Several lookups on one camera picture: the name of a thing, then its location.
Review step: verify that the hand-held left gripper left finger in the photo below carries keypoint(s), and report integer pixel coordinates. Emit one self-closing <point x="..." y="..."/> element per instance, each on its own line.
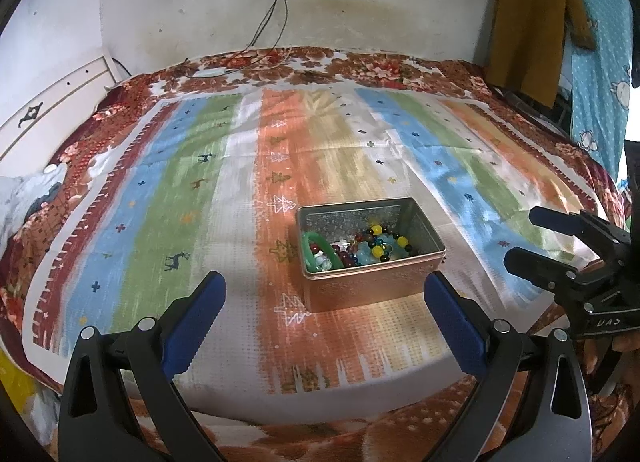
<point x="195" y="327"/>

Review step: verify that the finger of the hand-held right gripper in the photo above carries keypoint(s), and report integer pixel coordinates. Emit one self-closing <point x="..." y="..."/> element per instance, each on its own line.
<point x="565" y="221"/>
<point x="540" y="266"/>

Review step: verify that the yellow object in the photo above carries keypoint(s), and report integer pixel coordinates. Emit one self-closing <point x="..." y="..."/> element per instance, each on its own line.
<point x="12" y="382"/>

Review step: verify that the grey white cloth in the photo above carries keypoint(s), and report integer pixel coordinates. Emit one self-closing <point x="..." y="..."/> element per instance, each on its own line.
<point x="25" y="192"/>

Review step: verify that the silver embossed tin box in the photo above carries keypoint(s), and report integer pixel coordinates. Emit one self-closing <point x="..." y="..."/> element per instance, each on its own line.
<point x="370" y="287"/>

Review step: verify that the green jade bangle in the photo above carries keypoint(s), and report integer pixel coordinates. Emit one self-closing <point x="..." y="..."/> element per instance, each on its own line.
<point x="306" y="252"/>

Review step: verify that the dark metal frame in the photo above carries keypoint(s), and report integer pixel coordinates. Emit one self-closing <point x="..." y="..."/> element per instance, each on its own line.
<point x="530" y="107"/>

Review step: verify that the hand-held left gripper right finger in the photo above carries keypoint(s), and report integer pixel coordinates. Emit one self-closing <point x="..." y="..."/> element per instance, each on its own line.
<point x="455" y="327"/>

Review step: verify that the blue printed cloth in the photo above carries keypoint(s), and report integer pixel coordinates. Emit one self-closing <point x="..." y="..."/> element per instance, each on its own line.
<point x="595" y="92"/>

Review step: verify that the brown hanging garment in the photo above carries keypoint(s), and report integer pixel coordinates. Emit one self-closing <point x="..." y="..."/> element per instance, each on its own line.
<point x="535" y="17"/>

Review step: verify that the white headboard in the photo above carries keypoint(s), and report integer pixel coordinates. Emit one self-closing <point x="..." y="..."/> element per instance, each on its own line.
<point x="50" y="102"/>

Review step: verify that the brown floral blanket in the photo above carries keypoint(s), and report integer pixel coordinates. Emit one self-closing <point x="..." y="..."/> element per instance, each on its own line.
<point x="380" y="67"/>

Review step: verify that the striped patterned mat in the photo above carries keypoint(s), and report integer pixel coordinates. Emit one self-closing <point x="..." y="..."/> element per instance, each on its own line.
<point x="175" y="167"/>

